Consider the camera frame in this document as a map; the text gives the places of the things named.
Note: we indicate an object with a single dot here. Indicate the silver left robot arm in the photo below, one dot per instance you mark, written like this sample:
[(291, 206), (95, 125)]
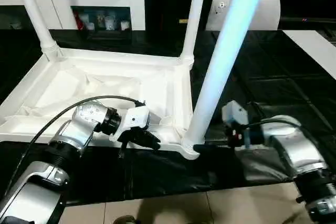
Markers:
[(73, 135)]

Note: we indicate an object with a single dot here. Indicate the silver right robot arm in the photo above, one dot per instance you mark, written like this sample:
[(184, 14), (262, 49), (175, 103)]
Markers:
[(294, 150)]

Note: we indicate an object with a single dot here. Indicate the black work mat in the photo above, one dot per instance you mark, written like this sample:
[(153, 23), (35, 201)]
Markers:
[(283, 103)]

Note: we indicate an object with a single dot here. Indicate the grey left robot foot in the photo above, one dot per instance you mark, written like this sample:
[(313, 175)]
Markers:
[(126, 220)]

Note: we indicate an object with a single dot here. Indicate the small white jar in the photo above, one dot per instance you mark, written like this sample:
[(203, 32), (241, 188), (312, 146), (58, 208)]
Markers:
[(125, 25)]

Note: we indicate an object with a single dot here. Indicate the flat white board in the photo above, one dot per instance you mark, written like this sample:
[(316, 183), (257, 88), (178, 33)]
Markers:
[(312, 51)]

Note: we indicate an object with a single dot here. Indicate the small brown block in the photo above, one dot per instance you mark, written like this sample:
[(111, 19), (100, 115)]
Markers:
[(183, 21)]

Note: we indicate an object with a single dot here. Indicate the white plastic bag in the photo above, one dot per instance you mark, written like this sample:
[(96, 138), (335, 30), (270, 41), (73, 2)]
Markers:
[(262, 11)]

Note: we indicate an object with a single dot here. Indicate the white cabinet with glass doors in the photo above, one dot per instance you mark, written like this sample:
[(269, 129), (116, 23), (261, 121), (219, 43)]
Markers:
[(79, 1)]

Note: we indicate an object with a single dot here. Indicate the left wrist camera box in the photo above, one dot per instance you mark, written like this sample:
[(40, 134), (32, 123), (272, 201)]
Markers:
[(134, 119)]

